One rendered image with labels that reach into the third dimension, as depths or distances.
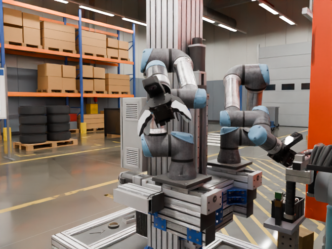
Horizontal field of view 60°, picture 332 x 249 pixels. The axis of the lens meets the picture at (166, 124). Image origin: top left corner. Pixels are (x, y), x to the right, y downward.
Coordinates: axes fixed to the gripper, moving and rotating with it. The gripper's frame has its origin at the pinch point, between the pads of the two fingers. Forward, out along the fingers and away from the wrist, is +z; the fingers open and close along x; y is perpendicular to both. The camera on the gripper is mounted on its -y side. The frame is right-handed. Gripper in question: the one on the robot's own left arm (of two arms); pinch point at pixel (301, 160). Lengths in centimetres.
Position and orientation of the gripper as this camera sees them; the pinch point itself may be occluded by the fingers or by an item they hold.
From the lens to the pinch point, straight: 154.1
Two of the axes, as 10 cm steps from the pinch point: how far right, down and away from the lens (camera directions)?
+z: 7.6, 4.4, 4.7
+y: -5.2, 8.5, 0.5
